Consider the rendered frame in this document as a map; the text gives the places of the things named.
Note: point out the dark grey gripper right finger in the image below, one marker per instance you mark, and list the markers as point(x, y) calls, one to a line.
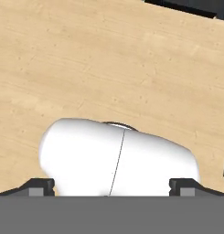
point(183, 184)

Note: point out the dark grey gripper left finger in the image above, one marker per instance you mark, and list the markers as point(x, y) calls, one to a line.
point(40, 184)

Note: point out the white rounded cylinder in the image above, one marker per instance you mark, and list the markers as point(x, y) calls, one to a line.
point(116, 158)

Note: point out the black kitchen cabinet base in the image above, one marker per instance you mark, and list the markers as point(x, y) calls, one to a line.
point(189, 6)

